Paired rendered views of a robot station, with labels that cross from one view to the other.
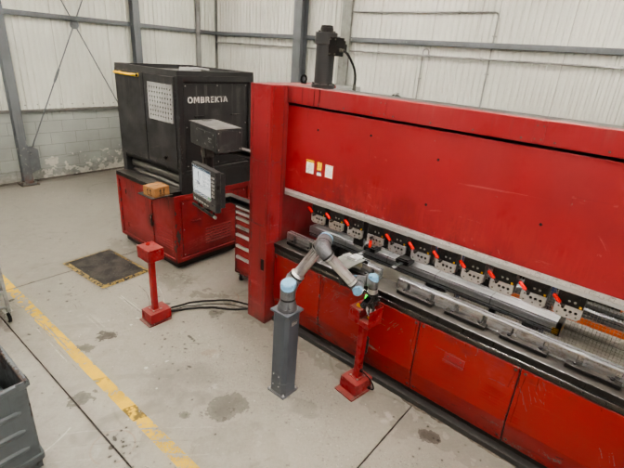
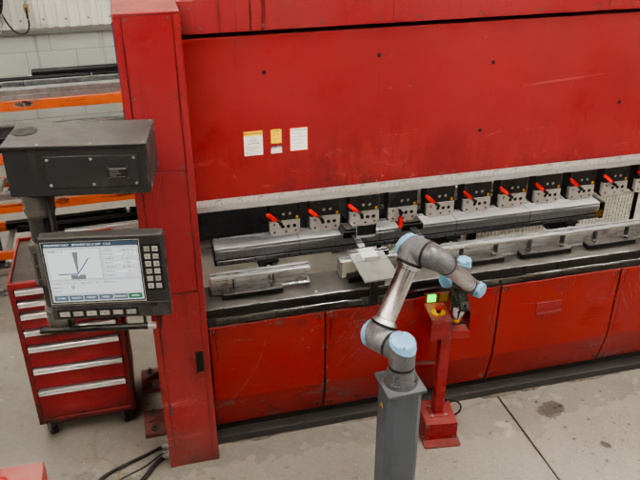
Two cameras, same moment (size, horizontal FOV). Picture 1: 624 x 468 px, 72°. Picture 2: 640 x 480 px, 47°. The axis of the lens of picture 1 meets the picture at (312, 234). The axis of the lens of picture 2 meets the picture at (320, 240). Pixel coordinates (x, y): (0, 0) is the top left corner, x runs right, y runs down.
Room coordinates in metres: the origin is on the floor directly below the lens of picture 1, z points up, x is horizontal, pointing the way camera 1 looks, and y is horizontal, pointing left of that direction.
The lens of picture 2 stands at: (1.58, 2.42, 2.89)
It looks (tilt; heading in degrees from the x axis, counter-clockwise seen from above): 29 degrees down; 306
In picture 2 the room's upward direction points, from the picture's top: straight up
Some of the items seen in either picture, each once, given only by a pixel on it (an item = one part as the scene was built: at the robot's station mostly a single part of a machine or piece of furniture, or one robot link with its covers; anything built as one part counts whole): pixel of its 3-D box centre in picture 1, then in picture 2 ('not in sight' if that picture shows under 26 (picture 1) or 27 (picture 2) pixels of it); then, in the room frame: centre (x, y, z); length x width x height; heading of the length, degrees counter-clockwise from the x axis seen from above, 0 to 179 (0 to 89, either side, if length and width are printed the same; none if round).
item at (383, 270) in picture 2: (346, 261); (373, 266); (3.22, -0.30, 1.00); 0.26 x 0.18 x 0.01; 140
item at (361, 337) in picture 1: (360, 348); (440, 371); (2.88, -0.46, 0.39); 0.05 x 0.05 x 0.54; 43
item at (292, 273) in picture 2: (308, 243); (260, 278); (3.68, 0.03, 0.92); 0.50 x 0.06 x 0.10; 50
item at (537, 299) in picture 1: (536, 291); (610, 178); (2.45, -1.45, 1.26); 0.15 x 0.09 x 0.17; 50
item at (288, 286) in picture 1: (288, 288); (401, 350); (2.80, 0.14, 0.94); 0.13 x 0.12 x 0.14; 171
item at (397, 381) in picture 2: (287, 302); (401, 371); (2.79, 0.15, 0.82); 0.15 x 0.15 x 0.10
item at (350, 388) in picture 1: (354, 383); (437, 423); (2.85, -0.44, 0.06); 0.25 x 0.20 x 0.12; 133
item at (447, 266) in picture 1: (448, 259); (509, 190); (2.83, -0.99, 1.26); 0.15 x 0.09 x 0.17; 50
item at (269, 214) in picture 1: (290, 204); (167, 232); (4.09, 0.24, 1.15); 0.85 x 0.25 x 2.30; 140
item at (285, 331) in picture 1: (284, 350); (395, 447); (2.79, 0.15, 0.39); 0.18 x 0.18 x 0.77; 52
